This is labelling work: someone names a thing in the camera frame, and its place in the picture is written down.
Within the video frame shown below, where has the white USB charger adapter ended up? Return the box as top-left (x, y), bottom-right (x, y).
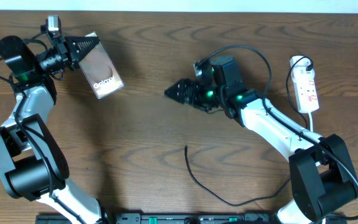
top-left (290, 55), bottom-right (314, 72)

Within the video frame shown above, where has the white power strip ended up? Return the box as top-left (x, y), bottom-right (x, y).
top-left (291, 67), bottom-right (319, 113)

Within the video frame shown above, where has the black charging cable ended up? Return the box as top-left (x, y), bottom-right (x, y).
top-left (183, 55), bottom-right (314, 207)

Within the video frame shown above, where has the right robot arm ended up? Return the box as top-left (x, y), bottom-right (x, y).
top-left (164, 55), bottom-right (358, 223)

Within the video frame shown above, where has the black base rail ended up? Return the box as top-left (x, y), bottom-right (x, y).
top-left (35, 212), bottom-right (347, 224)

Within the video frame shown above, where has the Samsung Galaxy smartphone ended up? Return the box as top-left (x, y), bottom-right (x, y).
top-left (79, 41), bottom-right (124, 99)

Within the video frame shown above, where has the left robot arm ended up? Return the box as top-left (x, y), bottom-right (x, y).
top-left (0, 31), bottom-right (114, 223)

